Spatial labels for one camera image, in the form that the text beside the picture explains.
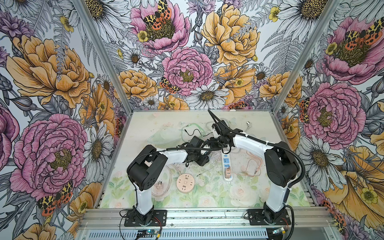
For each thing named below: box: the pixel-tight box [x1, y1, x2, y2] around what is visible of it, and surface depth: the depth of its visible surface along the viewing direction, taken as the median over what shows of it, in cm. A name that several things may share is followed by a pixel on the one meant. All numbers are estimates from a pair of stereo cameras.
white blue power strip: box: [221, 153, 233, 181], surface depth 91 cm
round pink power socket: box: [176, 173, 195, 194], surface depth 85 cm
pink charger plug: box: [225, 167, 231, 178], surface depth 85 cm
